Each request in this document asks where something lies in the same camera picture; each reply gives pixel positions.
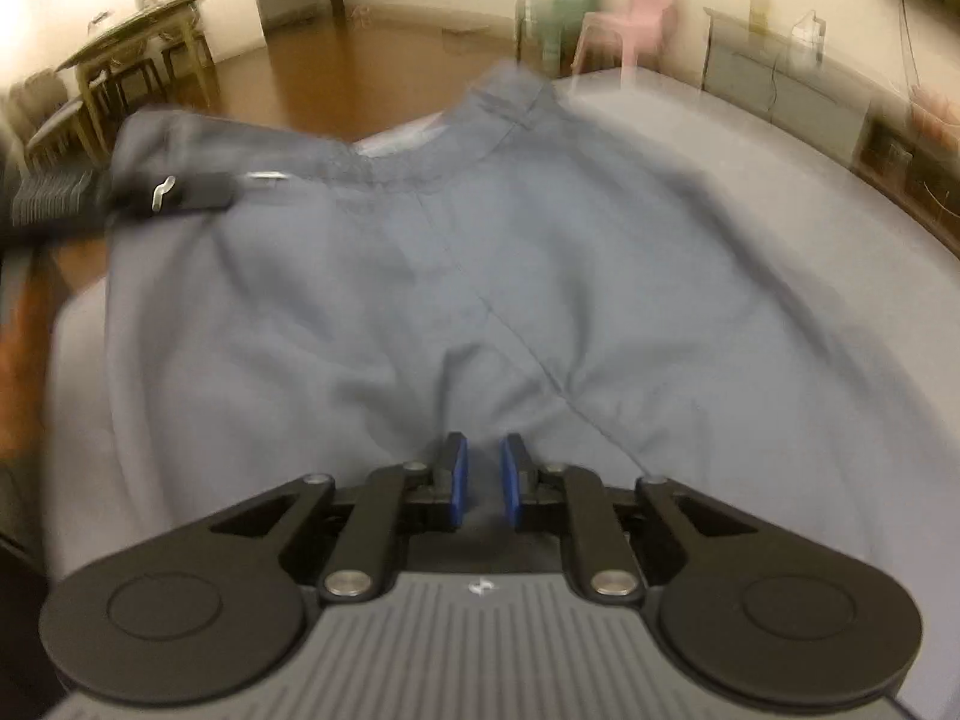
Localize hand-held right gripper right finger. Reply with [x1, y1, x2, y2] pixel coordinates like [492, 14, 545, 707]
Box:
[501, 433, 758, 601]

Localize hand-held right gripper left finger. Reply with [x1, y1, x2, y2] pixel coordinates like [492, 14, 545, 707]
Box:
[202, 431, 470, 601]

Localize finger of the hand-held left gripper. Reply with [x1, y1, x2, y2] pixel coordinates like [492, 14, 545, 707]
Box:
[112, 171, 291, 221]

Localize grey pants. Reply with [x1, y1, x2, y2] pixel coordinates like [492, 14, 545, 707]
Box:
[101, 60, 923, 533]

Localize wooden dining chair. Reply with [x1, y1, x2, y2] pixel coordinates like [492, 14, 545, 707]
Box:
[157, 34, 220, 102]
[4, 69, 106, 175]

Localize wooden dining table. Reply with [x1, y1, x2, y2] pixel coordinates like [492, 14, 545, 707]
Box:
[56, 0, 222, 158]

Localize green plastic chair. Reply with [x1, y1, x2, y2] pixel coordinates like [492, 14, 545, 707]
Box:
[516, 0, 601, 76]

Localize long low television cabinet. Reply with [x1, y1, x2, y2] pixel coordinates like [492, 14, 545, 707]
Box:
[701, 6, 960, 256]

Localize pink plastic chair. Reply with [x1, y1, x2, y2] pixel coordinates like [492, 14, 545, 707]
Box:
[571, 0, 680, 80]

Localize white power strip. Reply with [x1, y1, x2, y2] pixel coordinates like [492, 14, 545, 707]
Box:
[791, 11, 826, 53]

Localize red fruit plate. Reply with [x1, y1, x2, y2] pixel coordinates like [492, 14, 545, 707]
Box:
[907, 82, 960, 137]

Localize black television cable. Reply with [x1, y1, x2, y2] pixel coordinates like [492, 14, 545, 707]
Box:
[896, 0, 920, 83]

